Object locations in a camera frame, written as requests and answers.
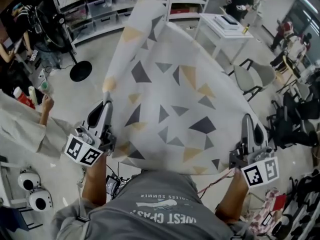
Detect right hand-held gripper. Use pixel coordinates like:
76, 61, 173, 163
228, 113, 280, 189

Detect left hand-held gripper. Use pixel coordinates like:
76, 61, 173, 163
64, 99, 117, 168

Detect white triangle-patterned cloth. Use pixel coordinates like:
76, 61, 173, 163
101, 0, 270, 176

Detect person's left forearm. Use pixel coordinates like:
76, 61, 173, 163
81, 153, 113, 207

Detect person's right forearm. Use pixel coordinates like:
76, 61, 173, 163
214, 170, 251, 224

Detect clear plastic cup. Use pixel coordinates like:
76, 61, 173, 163
39, 80, 55, 97

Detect black electronics box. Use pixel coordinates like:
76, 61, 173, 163
106, 173, 123, 197

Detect red box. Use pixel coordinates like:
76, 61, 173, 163
274, 193, 288, 210

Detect light wooden chair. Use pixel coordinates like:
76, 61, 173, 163
276, 53, 311, 95

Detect pink patterned bag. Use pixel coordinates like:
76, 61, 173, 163
249, 187, 288, 235

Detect red carton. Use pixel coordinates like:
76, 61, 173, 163
16, 91, 36, 110

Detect white low rack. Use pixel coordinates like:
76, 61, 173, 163
269, 188, 320, 240

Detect white side table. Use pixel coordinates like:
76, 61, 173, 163
194, 12, 255, 65

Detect person's grey printed t-shirt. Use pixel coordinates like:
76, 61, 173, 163
51, 170, 251, 240

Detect row of clear storage bins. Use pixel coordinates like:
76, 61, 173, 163
67, 0, 143, 40

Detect white tray stack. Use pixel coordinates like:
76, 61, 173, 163
213, 15, 242, 32

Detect blue stool black legs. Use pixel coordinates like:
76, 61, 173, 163
0, 205, 43, 232

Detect black pedestal fan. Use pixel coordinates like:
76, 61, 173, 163
32, 5, 93, 83

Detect grey chair black frame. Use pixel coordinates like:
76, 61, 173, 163
228, 58, 277, 102

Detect red cable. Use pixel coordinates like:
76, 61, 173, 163
197, 170, 237, 197

